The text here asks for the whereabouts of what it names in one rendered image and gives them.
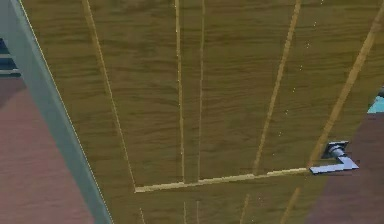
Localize silver lever door handle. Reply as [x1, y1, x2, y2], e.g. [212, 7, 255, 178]
[309, 140, 360, 175]

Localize brown wooden room door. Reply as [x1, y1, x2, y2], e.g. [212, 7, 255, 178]
[17, 0, 384, 224]

